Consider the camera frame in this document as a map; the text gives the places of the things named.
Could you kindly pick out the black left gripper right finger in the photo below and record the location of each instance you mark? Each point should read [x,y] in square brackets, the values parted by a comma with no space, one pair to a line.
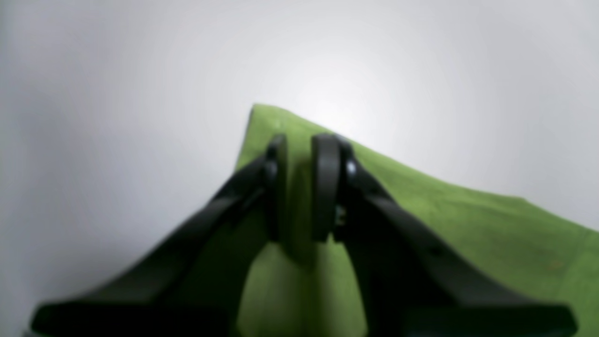
[413,283]

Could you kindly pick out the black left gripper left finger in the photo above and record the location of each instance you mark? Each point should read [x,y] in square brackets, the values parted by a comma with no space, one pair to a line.
[191,284]

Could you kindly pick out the green T-shirt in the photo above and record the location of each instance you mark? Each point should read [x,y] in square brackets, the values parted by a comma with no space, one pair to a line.
[520,244]

